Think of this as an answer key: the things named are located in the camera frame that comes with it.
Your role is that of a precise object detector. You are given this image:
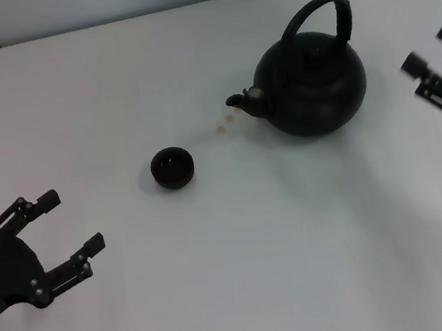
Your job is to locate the small black teacup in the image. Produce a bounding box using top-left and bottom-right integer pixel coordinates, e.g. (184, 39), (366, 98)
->
(148, 144), (198, 193)

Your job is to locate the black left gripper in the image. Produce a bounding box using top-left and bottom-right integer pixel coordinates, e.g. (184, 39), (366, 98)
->
(0, 182), (116, 328)

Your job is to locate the black round teapot with handle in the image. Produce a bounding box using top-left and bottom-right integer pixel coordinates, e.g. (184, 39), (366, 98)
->
(211, 0), (374, 148)

